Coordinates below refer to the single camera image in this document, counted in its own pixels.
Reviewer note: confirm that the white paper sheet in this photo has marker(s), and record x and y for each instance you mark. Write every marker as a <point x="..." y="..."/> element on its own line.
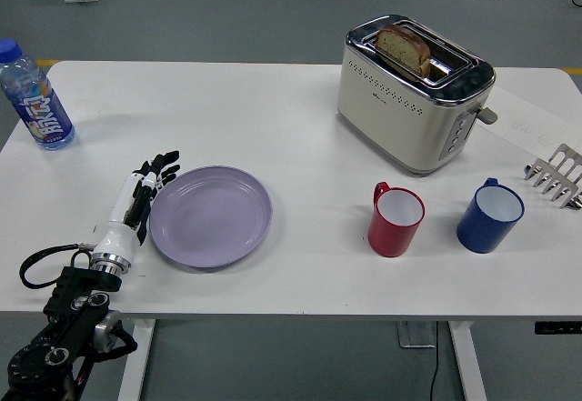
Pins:
<point x="523" y="114"/>

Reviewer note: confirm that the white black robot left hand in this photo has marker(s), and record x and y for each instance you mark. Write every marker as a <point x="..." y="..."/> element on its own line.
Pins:
<point x="116" y="237"/>

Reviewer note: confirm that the red mug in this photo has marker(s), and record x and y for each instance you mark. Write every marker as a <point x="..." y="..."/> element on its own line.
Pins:
<point x="388" y="237"/>

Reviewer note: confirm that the brown bread slice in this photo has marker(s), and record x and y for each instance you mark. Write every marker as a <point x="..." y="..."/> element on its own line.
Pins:
<point x="402" y="48"/>

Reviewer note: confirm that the grey metal floor plate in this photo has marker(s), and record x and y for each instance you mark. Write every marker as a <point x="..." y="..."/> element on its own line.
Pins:
<point x="414" y="335"/>

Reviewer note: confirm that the cream silver toaster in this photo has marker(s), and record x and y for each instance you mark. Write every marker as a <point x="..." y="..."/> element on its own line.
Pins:
<point x="391" y="119"/>

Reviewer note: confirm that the black table control panel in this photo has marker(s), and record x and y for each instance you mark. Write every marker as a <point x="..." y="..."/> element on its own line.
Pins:
<point x="557" y="328"/>

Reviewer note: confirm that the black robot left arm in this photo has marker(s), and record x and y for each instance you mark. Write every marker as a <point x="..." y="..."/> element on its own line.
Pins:
<point x="68" y="314"/>

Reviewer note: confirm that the blue capped drink bottle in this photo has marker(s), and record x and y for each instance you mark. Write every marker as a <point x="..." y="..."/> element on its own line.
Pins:
<point x="43" y="110"/>

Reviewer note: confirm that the blue mug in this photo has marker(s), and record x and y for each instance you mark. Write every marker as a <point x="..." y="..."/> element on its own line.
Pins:
<point x="479" y="235"/>

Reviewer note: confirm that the white table leg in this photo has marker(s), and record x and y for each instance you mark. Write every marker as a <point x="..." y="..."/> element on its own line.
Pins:
<point x="136" y="373"/>
<point x="468" y="364"/>

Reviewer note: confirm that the silver metal toast rack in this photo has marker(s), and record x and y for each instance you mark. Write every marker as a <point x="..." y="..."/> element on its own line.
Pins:
<point x="561" y="178"/>

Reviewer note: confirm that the purple round plate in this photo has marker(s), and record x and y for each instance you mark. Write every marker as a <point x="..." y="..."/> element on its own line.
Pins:
<point x="211" y="219"/>

